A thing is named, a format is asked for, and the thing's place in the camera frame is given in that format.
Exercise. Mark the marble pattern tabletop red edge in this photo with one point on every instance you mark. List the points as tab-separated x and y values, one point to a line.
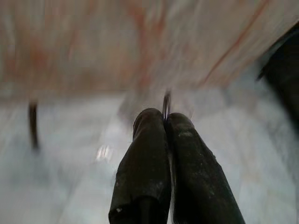
93	46

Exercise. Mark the black TV console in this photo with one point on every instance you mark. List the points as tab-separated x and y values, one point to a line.
282	77

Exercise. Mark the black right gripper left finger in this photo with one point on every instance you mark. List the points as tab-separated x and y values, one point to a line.
144	168

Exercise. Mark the black curved table leg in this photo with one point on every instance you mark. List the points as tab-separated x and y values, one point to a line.
33	123

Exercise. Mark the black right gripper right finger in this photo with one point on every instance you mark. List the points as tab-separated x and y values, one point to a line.
198	177

